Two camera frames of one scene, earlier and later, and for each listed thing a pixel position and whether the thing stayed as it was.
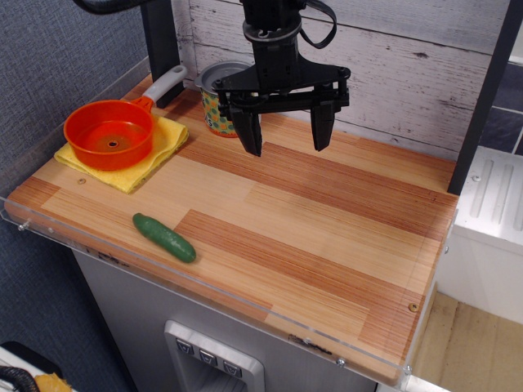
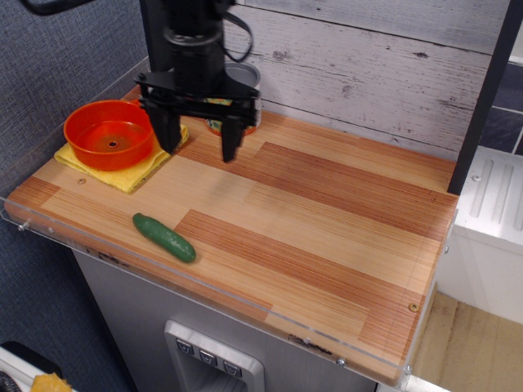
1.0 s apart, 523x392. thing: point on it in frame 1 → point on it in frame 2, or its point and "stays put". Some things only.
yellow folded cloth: [167, 138] stays put
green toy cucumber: [168, 240] stays put
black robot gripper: [280, 79] → [198, 82]
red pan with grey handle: [110, 135] stays put
